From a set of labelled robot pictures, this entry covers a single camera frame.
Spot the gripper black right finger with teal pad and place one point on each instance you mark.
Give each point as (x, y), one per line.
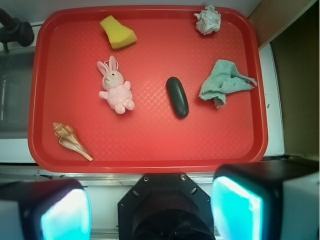
(267, 200)

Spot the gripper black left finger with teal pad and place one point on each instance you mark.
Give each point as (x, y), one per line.
(45, 210)

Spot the yellow sponge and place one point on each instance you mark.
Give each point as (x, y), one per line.
(119, 35)

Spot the tan conch seashell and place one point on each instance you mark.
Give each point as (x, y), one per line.
(67, 138)

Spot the teal green cloth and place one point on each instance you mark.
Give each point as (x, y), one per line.
(224, 79)

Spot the pink plush bunny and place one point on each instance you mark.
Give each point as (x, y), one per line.
(116, 91)

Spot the red plastic tray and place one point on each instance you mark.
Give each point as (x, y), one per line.
(151, 138)

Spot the black oval stone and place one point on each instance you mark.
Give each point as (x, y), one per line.
(177, 97)

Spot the steel sink basin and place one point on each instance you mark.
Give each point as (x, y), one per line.
(16, 69)

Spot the black faucet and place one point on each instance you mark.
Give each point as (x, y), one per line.
(14, 30)

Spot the crumpled white paper ball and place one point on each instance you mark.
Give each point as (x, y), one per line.
(208, 20)

